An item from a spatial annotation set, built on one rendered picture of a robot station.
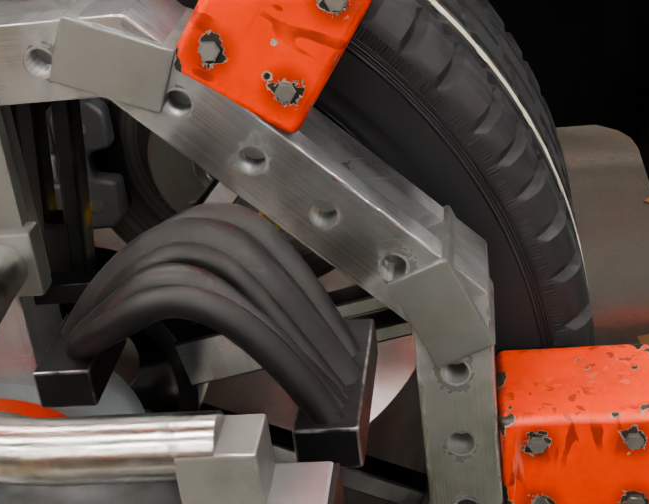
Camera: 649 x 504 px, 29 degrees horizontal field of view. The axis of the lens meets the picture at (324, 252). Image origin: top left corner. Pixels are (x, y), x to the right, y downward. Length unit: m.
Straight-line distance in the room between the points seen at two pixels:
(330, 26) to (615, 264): 2.18
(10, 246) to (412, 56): 0.23
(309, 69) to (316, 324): 0.13
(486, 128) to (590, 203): 2.33
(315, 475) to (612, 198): 2.58
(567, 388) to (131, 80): 0.29
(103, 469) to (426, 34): 0.32
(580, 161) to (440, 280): 2.63
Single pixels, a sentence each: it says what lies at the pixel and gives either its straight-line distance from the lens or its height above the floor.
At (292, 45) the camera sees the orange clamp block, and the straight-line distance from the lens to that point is 0.59.
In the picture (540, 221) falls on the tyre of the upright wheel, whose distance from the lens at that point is 0.71.
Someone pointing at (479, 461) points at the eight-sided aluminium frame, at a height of 0.86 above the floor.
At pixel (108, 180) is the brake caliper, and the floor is 0.83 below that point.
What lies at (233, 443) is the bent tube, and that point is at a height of 1.00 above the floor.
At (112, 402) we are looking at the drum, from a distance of 0.72.
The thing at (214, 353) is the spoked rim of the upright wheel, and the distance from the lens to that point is 0.79.
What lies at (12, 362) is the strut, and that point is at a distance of 0.70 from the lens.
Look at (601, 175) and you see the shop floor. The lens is 3.16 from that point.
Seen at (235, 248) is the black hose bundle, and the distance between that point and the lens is 0.53.
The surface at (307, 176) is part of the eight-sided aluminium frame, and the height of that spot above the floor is 1.03.
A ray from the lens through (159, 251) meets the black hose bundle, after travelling 0.53.
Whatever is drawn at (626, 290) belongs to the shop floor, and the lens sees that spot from 2.63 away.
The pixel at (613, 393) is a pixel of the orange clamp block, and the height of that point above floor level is 0.88.
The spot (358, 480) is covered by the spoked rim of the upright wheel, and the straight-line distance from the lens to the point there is 0.83.
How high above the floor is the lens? 1.26
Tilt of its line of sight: 26 degrees down
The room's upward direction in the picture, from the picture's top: 8 degrees counter-clockwise
